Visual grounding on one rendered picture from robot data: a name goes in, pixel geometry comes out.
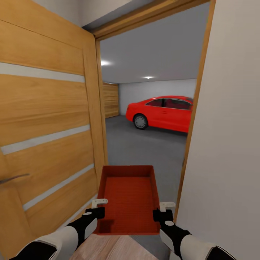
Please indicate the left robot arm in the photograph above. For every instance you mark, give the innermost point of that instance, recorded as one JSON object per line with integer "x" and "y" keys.
{"x": 62, "y": 244}

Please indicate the car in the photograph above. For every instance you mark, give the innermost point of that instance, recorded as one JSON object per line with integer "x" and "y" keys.
{"x": 168, "y": 112}

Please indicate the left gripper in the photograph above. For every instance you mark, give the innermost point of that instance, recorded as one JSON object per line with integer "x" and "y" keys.
{"x": 100, "y": 212}

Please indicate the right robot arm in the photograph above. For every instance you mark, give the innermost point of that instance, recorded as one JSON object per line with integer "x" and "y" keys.
{"x": 183, "y": 243}

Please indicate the storage box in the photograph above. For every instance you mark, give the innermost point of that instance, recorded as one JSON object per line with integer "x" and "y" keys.
{"x": 132, "y": 196}

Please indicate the garage door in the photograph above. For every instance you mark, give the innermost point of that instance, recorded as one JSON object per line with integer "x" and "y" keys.
{"x": 110, "y": 92}

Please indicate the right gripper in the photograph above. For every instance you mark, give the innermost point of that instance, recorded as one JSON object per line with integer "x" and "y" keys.
{"x": 157, "y": 214}

